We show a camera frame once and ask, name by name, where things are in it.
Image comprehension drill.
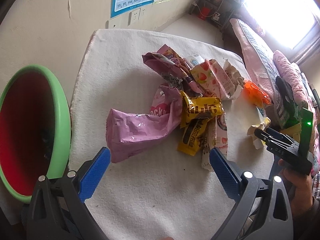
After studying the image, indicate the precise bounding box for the brown paper wrapper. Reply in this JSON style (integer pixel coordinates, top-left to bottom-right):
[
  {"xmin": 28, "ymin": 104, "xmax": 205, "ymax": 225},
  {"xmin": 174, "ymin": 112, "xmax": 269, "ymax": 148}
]
[{"xmin": 223, "ymin": 60, "xmax": 245, "ymax": 100}]

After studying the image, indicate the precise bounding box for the black clothing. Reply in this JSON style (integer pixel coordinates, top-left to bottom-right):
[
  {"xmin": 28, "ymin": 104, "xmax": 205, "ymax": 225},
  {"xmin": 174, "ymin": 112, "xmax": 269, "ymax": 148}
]
[{"xmin": 276, "ymin": 76, "xmax": 299, "ymax": 129}]

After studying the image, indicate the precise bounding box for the green red trash bin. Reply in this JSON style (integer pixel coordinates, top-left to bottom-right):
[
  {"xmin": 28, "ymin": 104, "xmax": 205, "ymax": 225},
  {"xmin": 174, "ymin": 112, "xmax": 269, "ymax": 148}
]
[{"xmin": 1, "ymin": 64, "xmax": 71, "ymax": 204}]

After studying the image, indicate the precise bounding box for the pink white stick wrapper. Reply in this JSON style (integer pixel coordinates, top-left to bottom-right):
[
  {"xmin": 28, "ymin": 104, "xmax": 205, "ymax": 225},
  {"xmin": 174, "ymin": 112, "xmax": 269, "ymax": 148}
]
[{"xmin": 201, "ymin": 113, "xmax": 228, "ymax": 172}]

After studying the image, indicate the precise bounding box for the purple foil candy wrapper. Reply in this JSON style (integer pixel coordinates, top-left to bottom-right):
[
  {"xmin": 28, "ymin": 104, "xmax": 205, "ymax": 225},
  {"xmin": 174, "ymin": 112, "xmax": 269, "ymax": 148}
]
[{"xmin": 142, "ymin": 44, "xmax": 204, "ymax": 97}]

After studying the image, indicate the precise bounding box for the white blue milk carton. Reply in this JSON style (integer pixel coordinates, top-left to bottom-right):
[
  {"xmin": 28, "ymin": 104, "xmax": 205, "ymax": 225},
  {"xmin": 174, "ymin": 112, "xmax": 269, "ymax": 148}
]
[{"xmin": 185, "ymin": 54, "xmax": 205, "ymax": 68}]

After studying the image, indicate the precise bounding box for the orange plastic bag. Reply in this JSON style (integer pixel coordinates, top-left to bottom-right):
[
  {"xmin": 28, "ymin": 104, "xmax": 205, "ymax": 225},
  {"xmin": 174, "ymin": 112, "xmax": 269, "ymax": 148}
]
[{"xmin": 243, "ymin": 80, "xmax": 272, "ymax": 108}]

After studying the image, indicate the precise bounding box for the white wall socket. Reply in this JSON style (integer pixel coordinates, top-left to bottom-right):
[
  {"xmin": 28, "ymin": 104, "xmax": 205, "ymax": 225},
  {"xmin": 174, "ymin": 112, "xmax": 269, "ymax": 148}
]
[{"xmin": 128, "ymin": 7, "xmax": 148, "ymax": 26}]

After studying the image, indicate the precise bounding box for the right hand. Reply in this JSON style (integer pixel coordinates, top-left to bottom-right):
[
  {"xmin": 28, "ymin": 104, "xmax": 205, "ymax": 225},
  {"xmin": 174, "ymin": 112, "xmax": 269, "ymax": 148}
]
[{"xmin": 278, "ymin": 159, "xmax": 313, "ymax": 218}]

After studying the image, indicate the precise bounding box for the yellow medicine box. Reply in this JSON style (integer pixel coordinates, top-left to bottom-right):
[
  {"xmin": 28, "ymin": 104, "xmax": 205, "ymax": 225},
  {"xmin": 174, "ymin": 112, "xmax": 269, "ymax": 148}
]
[{"xmin": 247, "ymin": 117, "xmax": 271, "ymax": 150}]

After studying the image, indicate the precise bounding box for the yellow Sable biscuit wrapper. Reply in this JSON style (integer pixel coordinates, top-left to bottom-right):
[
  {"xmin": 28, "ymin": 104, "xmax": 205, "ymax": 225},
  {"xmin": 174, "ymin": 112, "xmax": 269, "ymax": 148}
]
[{"xmin": 177, "ymin": 91, "xmax": 224, "ymax": 156}]

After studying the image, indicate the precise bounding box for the strawberry pink carton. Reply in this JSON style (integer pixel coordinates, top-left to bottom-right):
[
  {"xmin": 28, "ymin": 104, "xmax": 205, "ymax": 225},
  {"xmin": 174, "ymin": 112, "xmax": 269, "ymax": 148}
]
[{"xmin": 190, "ymin": 59, "xmax": 235, "ymax": 100}]

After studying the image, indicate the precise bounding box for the pink Pocky bag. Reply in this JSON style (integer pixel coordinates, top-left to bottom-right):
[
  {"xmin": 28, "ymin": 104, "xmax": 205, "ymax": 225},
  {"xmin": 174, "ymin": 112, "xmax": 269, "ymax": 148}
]
[{"xmin": 106, "ymin": 85, "xmax": 182, "ymax": 163}]

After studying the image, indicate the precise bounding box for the black metal shelf rack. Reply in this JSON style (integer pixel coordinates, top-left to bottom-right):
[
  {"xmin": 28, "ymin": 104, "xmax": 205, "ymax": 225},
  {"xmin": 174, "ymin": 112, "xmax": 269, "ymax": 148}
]
[{"xmin": 188, "ymin": 0, "xmax": 241, "ymax": 32}]

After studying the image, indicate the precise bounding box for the red container on shelf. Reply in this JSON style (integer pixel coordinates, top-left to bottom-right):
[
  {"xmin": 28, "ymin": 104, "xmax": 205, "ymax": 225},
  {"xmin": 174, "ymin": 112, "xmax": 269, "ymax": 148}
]
[{"xmin": 198, "ymin": 7, "xmax": 210, "ymax": 21}]

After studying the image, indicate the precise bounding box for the bed with plaid quilt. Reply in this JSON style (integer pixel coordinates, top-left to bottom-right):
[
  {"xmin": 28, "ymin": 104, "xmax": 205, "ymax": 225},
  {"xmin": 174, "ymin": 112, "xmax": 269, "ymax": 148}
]
[{"xmin": 230, "ymin": 18, "xmax": 287, "ymax": 129}]

